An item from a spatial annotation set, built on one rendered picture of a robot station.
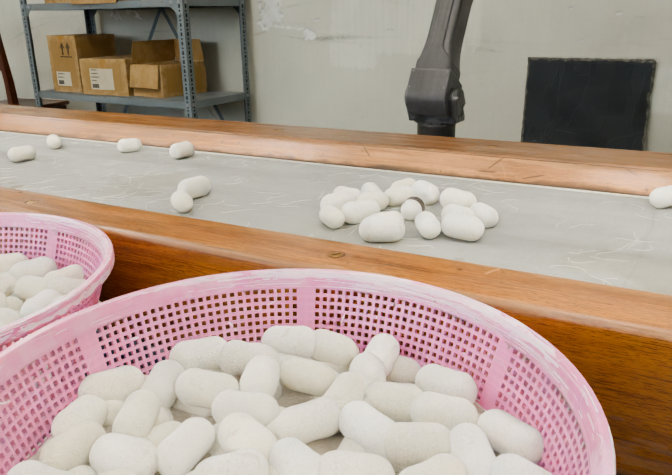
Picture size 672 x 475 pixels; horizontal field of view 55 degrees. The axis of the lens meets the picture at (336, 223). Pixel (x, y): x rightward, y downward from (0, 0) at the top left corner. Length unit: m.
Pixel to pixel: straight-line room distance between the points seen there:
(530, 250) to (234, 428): 0.30
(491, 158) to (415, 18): 2.11
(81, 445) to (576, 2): 2.45
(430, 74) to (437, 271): 0.66
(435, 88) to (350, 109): 1.98
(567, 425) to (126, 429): 0.19
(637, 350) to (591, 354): 0.02
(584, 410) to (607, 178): 0.46
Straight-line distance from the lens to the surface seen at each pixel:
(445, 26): 1.07
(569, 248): 0.53
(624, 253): 0.54
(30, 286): 0.50
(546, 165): 0.73
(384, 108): 2.91
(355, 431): 0.30
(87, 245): 0.51
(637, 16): 2.59
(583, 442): 0.28
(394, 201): 0.61
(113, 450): 0.30
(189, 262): 0.47
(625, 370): 0.37
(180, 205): 0.62
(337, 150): 0.80
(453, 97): 1.03
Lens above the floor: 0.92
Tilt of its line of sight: 18 degrees down
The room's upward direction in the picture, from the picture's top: 1 degrees counter-clockwise
